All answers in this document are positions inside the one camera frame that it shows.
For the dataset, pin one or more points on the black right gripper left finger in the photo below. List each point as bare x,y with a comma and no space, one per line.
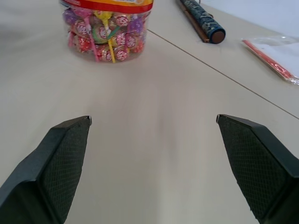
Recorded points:
53,168

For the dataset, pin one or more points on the dark blue patterned scroll tube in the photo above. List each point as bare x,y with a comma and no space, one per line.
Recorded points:
203,19

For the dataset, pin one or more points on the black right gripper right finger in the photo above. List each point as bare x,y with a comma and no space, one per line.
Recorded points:
259,168

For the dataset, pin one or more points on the clear plastic bag red strip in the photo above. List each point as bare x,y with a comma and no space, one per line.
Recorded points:
273,52

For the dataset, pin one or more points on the brown wooden stick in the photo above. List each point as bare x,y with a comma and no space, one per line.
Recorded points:
195,23

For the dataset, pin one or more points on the clear plastic lollipop jar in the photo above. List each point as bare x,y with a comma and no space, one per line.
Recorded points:
106,30

